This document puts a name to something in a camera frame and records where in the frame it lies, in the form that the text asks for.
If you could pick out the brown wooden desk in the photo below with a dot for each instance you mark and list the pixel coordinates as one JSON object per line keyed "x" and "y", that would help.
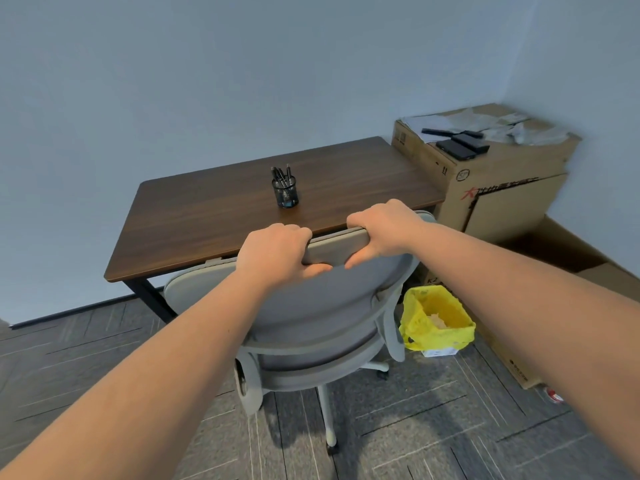
{"x": 200, "y": 214}

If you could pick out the tall cardboard box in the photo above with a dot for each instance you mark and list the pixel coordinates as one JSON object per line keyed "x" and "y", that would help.
{"x": 425, "y": 164}

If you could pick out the thin black bar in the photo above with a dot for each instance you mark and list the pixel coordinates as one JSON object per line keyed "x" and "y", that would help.
{"x": 437, "y": 131}

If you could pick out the grey office chair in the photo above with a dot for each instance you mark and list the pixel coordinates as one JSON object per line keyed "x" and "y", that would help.
{"x": 310, "y": 304}

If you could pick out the person's left forearm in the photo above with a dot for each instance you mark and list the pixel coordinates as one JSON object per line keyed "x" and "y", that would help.
{"x": 150, "y": 384}

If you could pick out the person's left hand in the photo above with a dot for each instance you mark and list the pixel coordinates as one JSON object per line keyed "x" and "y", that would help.
{"x": 275, "y": 254}

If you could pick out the yellow trash bag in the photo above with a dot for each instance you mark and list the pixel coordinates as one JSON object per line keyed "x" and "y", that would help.
{"x": 415, "y": 319}

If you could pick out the clear plastic wrap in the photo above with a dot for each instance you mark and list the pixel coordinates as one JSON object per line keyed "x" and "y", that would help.
{"x": 525, "y": 129}

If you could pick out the black click pen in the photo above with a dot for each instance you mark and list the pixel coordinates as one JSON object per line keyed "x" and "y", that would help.
{"x": 273, "y": 172}
{"x": 288, "y": 169}

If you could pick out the flat printed cardboard box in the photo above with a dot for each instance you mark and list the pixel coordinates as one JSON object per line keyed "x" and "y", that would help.
{"x": 505, "y": 219}

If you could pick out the white trash bin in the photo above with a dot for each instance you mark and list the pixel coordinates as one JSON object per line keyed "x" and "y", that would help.
{"x": 440, "y": 351}

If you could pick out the person's right forearm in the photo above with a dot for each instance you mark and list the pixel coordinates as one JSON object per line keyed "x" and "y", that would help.
{"x": 525, "y": 304}

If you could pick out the black flat device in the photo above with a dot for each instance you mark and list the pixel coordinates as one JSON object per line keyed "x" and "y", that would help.
{"x": 455, "y": 150}
{"x": 472, "y": 142}

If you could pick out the black mesh pen holder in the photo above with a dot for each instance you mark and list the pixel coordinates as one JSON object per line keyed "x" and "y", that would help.
{"x": 286, "y": 194}

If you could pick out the small red white object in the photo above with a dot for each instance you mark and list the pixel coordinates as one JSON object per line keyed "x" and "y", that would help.
{"x": 555, "y": 395}

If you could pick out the person's right hand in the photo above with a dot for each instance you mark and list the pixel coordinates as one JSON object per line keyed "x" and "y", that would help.
{"x": 392, "y": 229}

